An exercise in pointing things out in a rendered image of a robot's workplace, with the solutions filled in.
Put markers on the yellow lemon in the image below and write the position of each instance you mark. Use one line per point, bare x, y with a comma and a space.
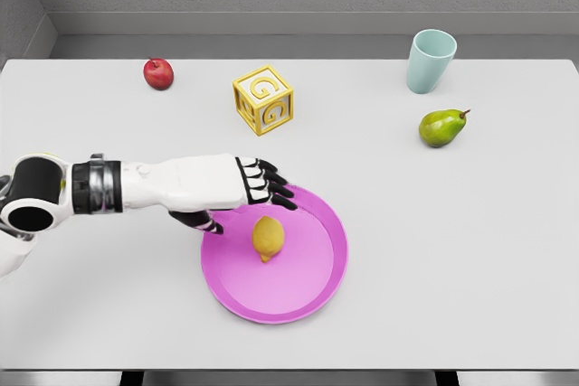
268, 238

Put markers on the light blue cup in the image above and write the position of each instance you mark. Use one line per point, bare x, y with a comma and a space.
427, 65

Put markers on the red apple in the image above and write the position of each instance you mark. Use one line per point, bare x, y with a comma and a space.
158, 73

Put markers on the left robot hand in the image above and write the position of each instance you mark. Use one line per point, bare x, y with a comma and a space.
210, 182

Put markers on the green pear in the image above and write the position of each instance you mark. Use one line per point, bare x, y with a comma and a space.
441, 128

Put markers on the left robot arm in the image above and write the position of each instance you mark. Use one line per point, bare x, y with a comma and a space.
95, 187

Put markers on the yellow letter G block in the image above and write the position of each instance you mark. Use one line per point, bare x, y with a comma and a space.
264, 103

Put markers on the pink round plate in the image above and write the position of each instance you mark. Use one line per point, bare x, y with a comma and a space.
289, 282

